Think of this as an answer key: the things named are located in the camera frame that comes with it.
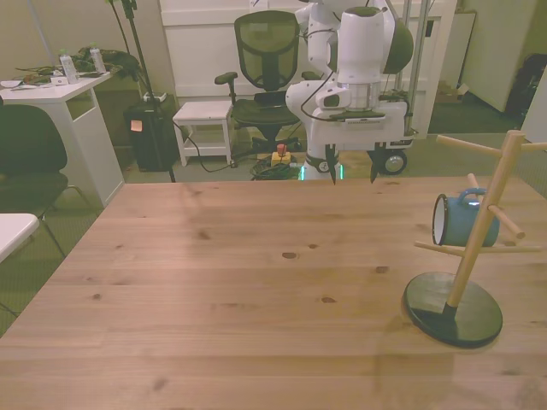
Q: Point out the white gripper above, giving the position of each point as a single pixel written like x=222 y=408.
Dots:
x=363 y=136

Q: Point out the blue enamel mug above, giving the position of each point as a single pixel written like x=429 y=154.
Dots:
x=461 y=222

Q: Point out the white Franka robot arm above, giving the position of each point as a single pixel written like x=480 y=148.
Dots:
x=359 y=42

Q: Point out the wooden mug tree black base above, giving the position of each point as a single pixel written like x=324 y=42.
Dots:
x=453 y=316

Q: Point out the wheeled cart with metal posts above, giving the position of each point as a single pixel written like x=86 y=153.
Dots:
x=393 y=163

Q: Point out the yellow emergency stop button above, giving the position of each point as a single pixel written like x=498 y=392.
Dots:
x=281 y=158

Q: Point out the cardboard box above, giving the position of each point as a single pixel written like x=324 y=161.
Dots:
x=448 y=95

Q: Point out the black mesh office chair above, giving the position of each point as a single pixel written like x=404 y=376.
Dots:
x=265 y=55

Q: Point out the white wooden stool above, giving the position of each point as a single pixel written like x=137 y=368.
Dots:
x=201 y=111

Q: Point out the white flat panel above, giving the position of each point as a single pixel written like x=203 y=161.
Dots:
x=483 y=60

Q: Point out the black box case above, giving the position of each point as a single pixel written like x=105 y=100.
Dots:
x=154 y=136

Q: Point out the small white device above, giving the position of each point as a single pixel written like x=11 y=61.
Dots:
x=156 y=96

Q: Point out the orange sticky note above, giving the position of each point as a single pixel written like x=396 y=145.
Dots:
x=136 y=125

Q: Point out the black tripod stand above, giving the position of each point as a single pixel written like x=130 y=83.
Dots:
x=143 y=64

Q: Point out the camouflage cloth bag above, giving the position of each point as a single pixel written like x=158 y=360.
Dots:
x=115 y=60

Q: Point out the white desk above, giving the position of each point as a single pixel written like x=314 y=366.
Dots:
x=85 y=128

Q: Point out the clear plastic bottle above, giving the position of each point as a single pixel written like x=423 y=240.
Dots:
x=97 y=60
x=68 y=68

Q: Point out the small white box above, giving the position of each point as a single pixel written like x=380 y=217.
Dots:
x=58 y=80

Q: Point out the black plastic chair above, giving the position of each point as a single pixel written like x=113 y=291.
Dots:
x=25 y=141

